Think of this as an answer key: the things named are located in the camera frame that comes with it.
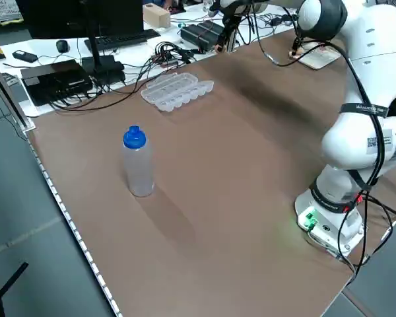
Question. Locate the white desk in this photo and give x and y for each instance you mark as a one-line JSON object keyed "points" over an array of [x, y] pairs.
{"points": [[43, 43]]}

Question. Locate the black keyboard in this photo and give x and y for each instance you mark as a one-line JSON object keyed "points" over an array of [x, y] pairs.
{"points": [[125, 38]]}

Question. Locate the small black adapter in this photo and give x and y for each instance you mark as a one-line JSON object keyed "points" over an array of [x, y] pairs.
{"points": [[277, 20]]}

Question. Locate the clear bottle with blue cap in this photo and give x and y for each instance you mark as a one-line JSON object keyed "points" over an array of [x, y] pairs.
{"points": [[138, 165]]}

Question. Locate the clear plastic egg carton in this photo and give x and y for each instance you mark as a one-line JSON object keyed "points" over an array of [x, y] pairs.
{"points": [[175, 90]]}

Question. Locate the small clear bottle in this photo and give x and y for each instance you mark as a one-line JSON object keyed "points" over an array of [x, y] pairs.
{"points": [[206, 5]]}

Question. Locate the small black handheld device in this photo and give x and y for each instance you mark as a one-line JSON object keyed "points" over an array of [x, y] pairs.
{"points": [[24, 56]]}

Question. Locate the wooden box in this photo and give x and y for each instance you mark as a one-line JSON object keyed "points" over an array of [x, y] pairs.
{"points": [[156, 16]]}

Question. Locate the black finned power supply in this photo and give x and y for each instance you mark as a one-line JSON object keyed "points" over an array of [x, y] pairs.
{"points": [[201, 36]]}

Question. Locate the aluminium frame post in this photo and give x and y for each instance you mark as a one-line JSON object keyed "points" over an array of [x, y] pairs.
{"points": [[6, 89], [236, 41]]}

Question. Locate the black monitor with stand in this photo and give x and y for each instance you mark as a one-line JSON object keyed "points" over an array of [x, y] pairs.
{"points": [[79, 16]]}

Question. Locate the small teal clip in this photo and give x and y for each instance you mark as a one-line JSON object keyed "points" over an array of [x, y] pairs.
{"points": [[181, 25]]}

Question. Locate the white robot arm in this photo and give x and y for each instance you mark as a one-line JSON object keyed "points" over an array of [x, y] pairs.
{"points": [[349, 142]]}

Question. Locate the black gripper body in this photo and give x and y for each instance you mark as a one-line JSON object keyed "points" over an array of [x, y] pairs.
{"points": [[232, 16]]}

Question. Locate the black computer mouse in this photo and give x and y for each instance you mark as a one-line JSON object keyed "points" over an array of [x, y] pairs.
{"points": [[62, 45]]}

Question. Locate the cream-white tray with bear print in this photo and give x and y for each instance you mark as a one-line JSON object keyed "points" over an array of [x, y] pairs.
{"points": [[318, 60]]}

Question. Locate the flat black equipment box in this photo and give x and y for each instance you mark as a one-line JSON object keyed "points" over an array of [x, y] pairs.
{"points": [[52, 81]]}

